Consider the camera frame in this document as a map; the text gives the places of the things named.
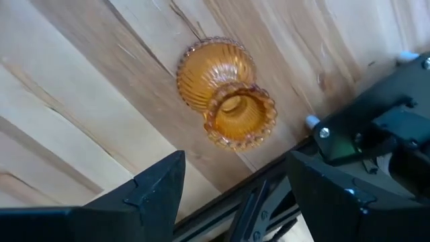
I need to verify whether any black aluminium table frame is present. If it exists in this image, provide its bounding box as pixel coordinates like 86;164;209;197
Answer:
173;136;315;242

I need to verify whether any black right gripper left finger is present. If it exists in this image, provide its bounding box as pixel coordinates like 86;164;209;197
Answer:
0;150;186;242

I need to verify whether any gold vase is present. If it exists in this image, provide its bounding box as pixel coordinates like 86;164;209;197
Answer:
175;36;278;152

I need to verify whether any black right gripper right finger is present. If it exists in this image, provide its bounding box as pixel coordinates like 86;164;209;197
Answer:
287;150;430;242

